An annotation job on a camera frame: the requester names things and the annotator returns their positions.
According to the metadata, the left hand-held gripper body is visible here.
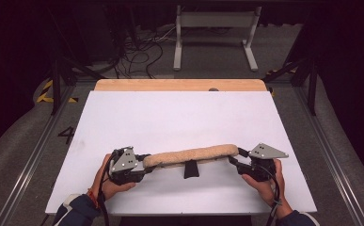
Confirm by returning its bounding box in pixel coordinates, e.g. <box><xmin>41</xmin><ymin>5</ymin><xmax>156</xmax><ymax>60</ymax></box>
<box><xmin>108</xmin><ymin>145</ymin><xmax>147</xmax><ymax>186</ymax></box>

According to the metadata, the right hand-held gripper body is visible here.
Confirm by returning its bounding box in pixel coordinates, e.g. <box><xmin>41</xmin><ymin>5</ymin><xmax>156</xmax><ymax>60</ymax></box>
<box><xmin>236</xmin><ymin>142</ymin><xmax>290</xmax><ymax>184</ymax></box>

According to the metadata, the person's right hand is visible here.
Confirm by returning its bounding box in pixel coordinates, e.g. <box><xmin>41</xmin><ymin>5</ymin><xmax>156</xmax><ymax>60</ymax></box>
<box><xmin>241</xmin><ymin>158</ymin><xmax>286</xmax><ymax>210</ymax></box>

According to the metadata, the person's left hand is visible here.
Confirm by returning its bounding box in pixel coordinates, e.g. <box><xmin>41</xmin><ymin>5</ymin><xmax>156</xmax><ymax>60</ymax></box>
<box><xmin>89</xmin><ymin>153</ymin><xmax>137</xmax><ymax>202</ymax></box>

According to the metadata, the black metal stand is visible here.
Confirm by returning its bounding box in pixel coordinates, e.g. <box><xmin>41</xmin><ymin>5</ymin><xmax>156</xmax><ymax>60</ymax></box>
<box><xmin>263</xmin><ymin>56</ymin><xmax>319</xmax><ymax>117</ymax></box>
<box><xmin>47</xmin><ymin>46</ymin><xmax>106</xmax><ymax>116</ymax></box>

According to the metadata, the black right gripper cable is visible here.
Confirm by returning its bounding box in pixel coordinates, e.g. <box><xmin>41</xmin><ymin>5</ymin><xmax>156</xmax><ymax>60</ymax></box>
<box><xmin>258</xmin><ymin>164</ymin><xmax>281</xmax><ymax>226</ymax></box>

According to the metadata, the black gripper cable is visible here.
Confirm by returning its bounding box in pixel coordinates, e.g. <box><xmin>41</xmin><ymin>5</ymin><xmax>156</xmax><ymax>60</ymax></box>
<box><xmin>258</xmin><ymin>164</ymin><xmax>281</xmax><ymax>226</ymax></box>
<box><xmin>96</xmin><ymin>153</ymin><xmax>111</xmax><ymax>226</ymax></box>

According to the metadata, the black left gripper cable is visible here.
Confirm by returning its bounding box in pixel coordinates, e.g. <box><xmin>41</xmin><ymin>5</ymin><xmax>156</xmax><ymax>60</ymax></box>
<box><xmin>96</xmin><ymin>153</ymin><xmax>111</xmax><ymax>226</ymax></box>

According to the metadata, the red bracelet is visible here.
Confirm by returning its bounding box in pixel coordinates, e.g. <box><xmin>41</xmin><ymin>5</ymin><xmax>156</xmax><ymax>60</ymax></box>
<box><xmin>87</xmin><ymin>187</ymin><xmax>100</xmax><ymax>209</ymax></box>

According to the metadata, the metal floor rail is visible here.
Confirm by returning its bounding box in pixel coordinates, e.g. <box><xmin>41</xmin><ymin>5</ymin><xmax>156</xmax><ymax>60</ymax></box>
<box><xmin>292</xmin><ymin>84</ymin><xmax>364</xmax><ymax>226</ymax></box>
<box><xmin>0</xmin><ymin>84</ymin><xmax>79</xmax><ymax>226</ymax></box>

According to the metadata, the tangle of black floor cables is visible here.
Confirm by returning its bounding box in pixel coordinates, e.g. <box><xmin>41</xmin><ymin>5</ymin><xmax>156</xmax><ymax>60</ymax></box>
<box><xmin>115</xmin><ymin>23</ymin><xmax>179</xmax><ymax>80</ymax></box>

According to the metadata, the white metal table frame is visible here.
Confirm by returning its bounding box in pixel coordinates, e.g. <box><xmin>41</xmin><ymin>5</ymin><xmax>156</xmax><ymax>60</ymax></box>
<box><xmin>172</xmin><ymin>5</ymin><xmax>263</xmax><ymax>73</ymax></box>

